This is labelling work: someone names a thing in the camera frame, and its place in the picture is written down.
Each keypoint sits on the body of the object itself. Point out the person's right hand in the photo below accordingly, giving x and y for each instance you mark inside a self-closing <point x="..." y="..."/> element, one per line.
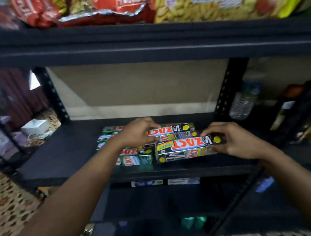
<point x="240" y="143"/>

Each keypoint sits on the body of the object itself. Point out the person's left hand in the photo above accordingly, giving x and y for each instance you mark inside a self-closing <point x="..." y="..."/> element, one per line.
<point x="132" y="135"/>

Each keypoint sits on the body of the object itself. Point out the person's left thumb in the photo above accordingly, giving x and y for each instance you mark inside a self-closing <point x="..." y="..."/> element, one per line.
<point x="150" y="140"/>

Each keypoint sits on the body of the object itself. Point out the person's right thumb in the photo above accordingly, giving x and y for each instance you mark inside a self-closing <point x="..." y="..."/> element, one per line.
<point x="220" y="148"/>

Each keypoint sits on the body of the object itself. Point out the person's right forearm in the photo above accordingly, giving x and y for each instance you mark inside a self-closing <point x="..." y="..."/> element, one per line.
<point x="291" y="177"/>

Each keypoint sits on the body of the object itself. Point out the person's left forearm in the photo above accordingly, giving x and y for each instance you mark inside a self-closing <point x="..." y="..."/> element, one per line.
<point x="80" y="189"/>

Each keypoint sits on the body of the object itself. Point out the green toothpaste box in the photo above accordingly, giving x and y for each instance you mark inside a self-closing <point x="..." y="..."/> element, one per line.
<point x="105" y="138"/>
<point x="100" y="145"/>
<point x="111" y="130"/>
<point x="136" y="159"/>

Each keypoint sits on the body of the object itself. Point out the white and blue box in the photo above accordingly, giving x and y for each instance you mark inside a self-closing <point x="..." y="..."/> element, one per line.
<point x="183" y="181"/>
<point x="147" y="183"/>

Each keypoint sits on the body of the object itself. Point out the blue packet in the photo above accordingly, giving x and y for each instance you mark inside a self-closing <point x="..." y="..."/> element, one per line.
<point x="264" y="184"/>

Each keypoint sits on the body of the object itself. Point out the clear plastic water bottle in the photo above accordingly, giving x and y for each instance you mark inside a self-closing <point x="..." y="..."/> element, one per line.
<point x="245" y="97"/>

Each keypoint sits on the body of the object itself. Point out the green packet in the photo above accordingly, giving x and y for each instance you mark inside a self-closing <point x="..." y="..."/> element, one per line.
<point x="193" y="222"/>

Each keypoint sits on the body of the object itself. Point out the dark bottle with orange cap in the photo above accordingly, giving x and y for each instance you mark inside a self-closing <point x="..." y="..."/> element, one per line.
<point x="286" y="107"/>

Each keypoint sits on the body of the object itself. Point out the black metal shelving rack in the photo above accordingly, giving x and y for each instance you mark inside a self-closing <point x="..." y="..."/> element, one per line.
<point x="155" y="43"/>

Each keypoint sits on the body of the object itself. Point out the orange packet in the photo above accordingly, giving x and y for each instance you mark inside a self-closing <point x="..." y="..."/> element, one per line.
<point x="47" y="190"/>

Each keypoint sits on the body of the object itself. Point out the white tissue box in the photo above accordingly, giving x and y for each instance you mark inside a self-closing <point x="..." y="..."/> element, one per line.
<point x="35" y="127"/>

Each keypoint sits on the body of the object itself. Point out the red snack packet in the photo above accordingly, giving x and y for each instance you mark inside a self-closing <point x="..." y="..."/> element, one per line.
<point x="116" y="12"/>
<point x="31" y="12"/>

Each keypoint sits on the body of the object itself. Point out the yellow peanut snack packet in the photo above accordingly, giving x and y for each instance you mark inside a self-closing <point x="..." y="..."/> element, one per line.
<point x="206" y="9"/>

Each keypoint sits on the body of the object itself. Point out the dark red curtain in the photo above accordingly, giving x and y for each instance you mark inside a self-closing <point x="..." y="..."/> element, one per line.
<point x="17" y="97"/>

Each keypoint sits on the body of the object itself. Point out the patterned carpet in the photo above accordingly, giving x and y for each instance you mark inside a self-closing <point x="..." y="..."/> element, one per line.
<point x="14" y="206"/>

